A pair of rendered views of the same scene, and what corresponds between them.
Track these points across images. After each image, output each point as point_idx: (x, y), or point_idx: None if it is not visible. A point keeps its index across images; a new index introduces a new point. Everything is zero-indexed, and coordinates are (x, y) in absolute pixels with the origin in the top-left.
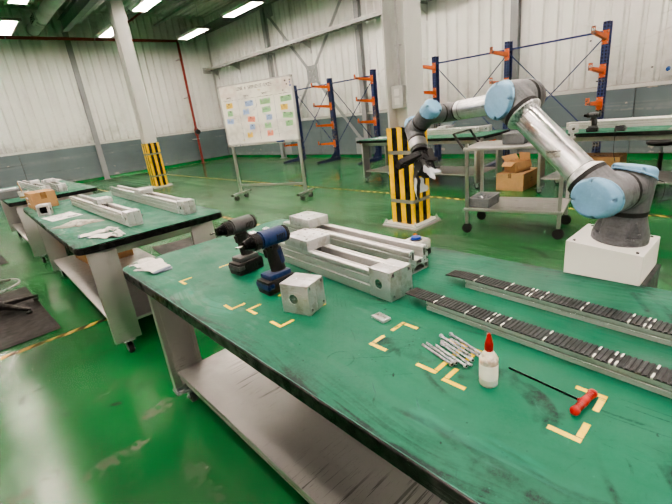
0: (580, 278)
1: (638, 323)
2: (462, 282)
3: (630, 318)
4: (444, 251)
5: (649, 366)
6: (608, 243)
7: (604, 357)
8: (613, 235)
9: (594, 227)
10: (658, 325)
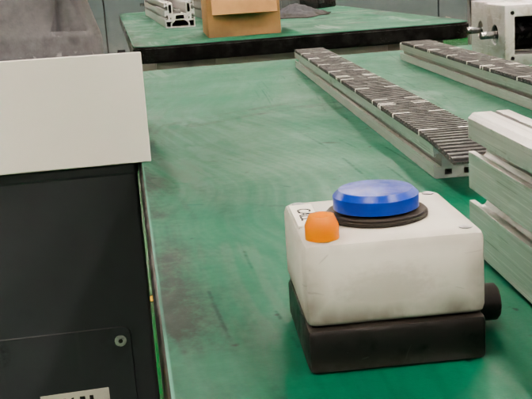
0: (172, 149)
1: (372, 75)
2: (461, 184)
3: (364, 77)
4: (210, 301)
5: (481, 61)
6: (103, 51)
7: (514, 65)
8: (97, 25)
9: (52, 27)
10: (355, 74)
